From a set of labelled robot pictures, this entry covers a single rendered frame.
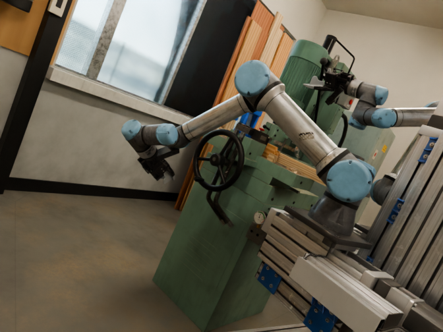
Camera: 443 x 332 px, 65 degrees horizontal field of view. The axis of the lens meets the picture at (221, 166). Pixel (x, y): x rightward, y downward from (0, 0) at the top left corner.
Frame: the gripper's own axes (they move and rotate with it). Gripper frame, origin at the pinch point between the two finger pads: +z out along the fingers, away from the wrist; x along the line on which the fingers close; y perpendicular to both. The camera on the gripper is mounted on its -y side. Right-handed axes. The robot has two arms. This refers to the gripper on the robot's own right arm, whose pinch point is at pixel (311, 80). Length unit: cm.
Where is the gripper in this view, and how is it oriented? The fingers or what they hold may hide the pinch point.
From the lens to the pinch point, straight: 176.6
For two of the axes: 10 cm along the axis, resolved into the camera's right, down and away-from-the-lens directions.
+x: -7.2, 4.4, -5.4
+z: -6.9, -4.0, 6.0
